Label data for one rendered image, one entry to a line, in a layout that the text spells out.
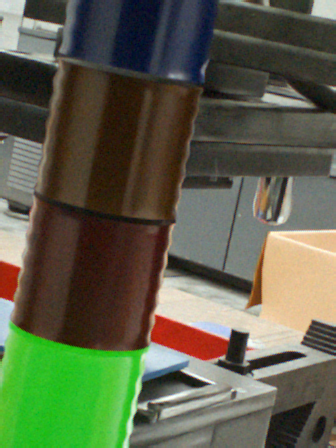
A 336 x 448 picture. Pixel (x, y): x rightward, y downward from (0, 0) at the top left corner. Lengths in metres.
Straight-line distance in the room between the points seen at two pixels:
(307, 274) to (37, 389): 2.69
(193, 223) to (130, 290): 5.68
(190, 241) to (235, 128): 5.42
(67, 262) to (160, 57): 0.06
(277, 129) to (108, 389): 0.32
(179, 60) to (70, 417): 0.09
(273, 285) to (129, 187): 2.75
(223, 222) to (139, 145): 5.59
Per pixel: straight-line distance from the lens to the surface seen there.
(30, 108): 0.57
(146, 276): 0.32
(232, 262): 5.88
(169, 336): 0.92
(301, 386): 0.82
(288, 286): 3.03
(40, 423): 0.33
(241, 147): 0.60
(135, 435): 0.59
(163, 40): 0.31
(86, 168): 0.31
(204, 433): 0.65
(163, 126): 0.31
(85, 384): 0.32
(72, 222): 0.31
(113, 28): 0.31
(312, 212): 5.66
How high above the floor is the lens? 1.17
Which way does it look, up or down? 10 degrees down
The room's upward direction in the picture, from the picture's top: 12 degrees clockwise
